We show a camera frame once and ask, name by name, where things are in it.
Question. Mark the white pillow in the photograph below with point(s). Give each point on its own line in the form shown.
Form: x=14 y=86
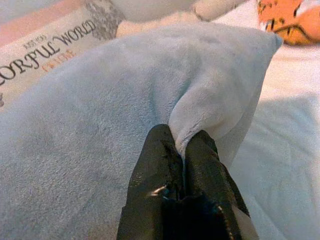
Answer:
x=160 y=10
x=225 y=8

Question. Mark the plain grey pillow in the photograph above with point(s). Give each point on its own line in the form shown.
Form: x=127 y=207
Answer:
x=100 y=100

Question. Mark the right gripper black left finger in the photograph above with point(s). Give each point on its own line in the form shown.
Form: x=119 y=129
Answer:
x=152 y=175

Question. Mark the yellow cartoon egg blanket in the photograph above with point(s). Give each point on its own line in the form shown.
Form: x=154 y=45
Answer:
x=295 y=25

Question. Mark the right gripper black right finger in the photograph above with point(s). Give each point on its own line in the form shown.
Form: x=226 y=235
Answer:
x=205 y=170

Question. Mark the white quilted mattress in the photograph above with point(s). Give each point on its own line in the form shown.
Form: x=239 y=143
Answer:
x=287 y=150

